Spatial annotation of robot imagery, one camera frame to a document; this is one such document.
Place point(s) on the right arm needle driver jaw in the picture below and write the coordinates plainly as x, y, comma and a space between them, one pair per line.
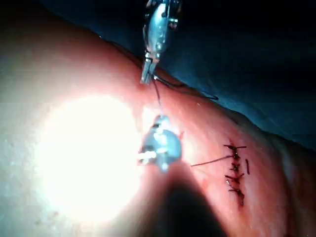
161, 123

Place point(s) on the right arm needle driver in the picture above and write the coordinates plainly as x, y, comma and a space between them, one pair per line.
165, 148

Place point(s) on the left arm needle driver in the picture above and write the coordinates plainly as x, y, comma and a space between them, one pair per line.
155, 32

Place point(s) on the left arm needle driver jaw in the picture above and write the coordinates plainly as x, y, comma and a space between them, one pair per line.
146, 74
153, 69

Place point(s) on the curved steel needle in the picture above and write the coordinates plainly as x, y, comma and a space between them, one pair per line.
170, 86

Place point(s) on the black thread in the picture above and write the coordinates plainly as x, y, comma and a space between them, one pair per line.
158, 96

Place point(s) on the black stitching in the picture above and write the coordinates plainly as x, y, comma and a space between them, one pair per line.
235, 160

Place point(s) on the tissue pad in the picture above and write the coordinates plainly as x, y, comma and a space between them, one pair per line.
74, 61

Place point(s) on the blue cloth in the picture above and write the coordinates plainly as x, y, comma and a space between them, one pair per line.
247, 61

